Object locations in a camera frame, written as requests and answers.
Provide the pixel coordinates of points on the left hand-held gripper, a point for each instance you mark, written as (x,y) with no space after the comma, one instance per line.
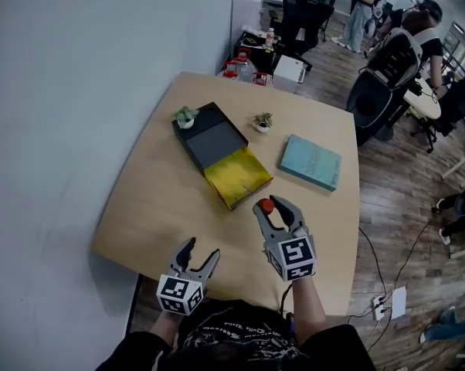
(178,294)

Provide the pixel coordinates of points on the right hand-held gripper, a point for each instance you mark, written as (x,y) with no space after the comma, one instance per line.
(294,255)

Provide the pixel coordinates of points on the small red-capped bottle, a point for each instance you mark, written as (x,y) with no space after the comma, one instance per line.
(266,206)

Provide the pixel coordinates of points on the black tray box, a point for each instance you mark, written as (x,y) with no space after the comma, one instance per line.
(217,141)

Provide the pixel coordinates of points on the person's right forearm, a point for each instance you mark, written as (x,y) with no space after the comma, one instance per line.
(307,311)

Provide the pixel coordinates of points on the person's left forearm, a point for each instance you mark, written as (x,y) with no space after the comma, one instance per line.
(167,329)

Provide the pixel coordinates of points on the white power strip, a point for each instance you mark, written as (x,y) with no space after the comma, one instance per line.
(379,308)
(399,303)

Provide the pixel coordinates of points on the teal book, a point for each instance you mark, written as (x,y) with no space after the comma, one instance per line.
(311,162)

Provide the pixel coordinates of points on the person's black printed shirt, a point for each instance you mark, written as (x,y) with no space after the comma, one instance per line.
(236,342)

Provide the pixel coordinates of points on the brownish plant in white pot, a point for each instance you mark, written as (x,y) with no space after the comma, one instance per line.
(263,124)

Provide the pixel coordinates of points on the green plant in white pot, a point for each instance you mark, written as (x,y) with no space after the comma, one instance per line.
(186,119)

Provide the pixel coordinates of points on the clear water jug red cap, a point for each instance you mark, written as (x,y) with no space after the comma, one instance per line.
(246,68)
(230,71)
(260,79)

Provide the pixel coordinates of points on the black mesh office chair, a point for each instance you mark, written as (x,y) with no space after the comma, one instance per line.
(369,104)

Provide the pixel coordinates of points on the white square appliance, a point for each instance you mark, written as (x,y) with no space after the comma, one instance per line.
(288,73)

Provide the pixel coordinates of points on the black low table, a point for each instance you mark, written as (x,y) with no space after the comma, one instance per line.
(252,50)

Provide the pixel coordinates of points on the plastic bottle pink label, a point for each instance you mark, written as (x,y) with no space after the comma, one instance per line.
(270,39)

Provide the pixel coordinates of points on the round white table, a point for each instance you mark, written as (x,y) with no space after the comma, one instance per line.
(425,101)

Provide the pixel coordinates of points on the grey and black backpack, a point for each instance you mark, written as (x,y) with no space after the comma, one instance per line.
(396,58)

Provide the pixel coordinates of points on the white cabinet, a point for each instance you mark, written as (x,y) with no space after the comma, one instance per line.
(246,18)

